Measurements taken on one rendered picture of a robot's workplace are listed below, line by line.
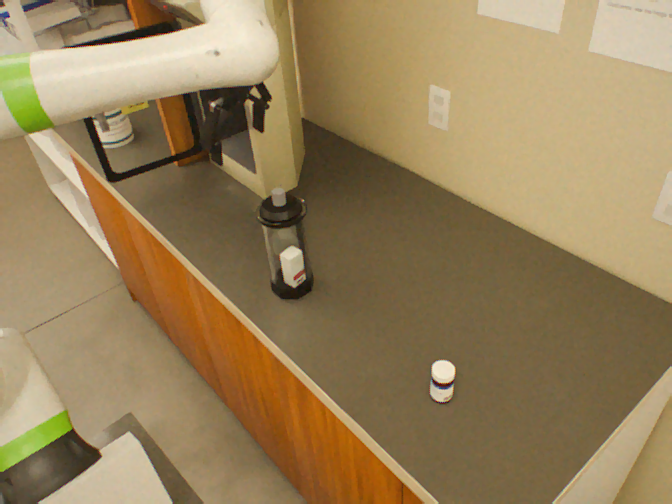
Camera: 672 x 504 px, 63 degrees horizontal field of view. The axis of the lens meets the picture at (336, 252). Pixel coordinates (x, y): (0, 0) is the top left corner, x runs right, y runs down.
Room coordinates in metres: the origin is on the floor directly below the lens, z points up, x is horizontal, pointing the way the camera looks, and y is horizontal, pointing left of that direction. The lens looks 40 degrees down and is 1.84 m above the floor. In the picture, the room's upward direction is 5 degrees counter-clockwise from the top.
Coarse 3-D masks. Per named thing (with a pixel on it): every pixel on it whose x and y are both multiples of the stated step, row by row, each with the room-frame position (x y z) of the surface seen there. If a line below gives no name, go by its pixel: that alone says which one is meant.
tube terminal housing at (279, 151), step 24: (192, 24) 1.51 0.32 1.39; (288, 24) 1.56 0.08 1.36; (288, 48) 1.52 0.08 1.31; (288, 72) 1.47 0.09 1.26; (288, 96) 1.43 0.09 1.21; (264, 120) 1.35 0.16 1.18; (288, 120) 1.39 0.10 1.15; (264, 144) 1.34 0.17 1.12; (288, 144) 1.39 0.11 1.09; (240, 168) 1.42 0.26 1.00; (264, 168) 1.33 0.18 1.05; (288, 168) 1.38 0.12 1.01; (264, 192) 1.33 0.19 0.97
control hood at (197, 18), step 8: (160, 0) 1.37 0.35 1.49; (168, 0) 1.31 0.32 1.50; (176, 0) 1.29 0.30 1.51; (184, 0) 1.28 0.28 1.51; (192, 0) 1.28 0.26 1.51; (176, 8) 1.33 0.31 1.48; (184, 8) 1.26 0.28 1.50; (192, 8) 1.27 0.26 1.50; (200, 8) 1.28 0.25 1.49; (192, 16) 1.30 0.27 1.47; (200, 16) 1.28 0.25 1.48; (200, 24) 1.35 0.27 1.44
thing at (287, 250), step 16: (256, 208) 0.97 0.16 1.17; (304, 208) 0.95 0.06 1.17; (272, 224) 0.91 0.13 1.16; (304, 224) 0.96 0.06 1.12; (272, 240) 0.92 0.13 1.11; (288, 240) 0.92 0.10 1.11; (304, 240) 0.95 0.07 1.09; (272, 256) 0.93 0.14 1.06; (288, 256) 0.92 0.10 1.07; (304, 256) 0.94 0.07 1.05; (272, 272) 0.94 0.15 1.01; (288, 272) 0.92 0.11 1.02; (304, 272) 0.93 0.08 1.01; (288, 288) 0.92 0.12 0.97
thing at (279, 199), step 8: (272, 192) 0.96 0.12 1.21; (280, 192) 0.96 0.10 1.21; (264, 200) 0.98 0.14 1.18; (272, 200) 0.96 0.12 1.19; (280, 200) 0.95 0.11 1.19; (288, 200) 0.97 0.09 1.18; (296, 200) 0.97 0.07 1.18; (264, 208) 0.95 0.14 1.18; (272, 208) 0.94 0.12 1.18; (280, 208) 0.94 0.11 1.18; (288, 208) 0.94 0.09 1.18; (296, 208) 0.94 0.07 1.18; (264, 216) 0.93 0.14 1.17; (272, 216) 0.93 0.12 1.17; (280, 216) 0.92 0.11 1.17; (288, 216) 0.92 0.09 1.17
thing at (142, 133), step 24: (168, 96) 1.53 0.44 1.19; (96, 120) 1.43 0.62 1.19; (120, 120) 1.46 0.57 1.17; (144, 120) 1.49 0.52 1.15; (168, 120) 1.52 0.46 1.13; (120, 144) 1.44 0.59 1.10; (144, 144) 1.48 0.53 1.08; (168, 144) 1.51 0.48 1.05; (192, 144) 1.54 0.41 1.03; (120, 168) 1.43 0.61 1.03
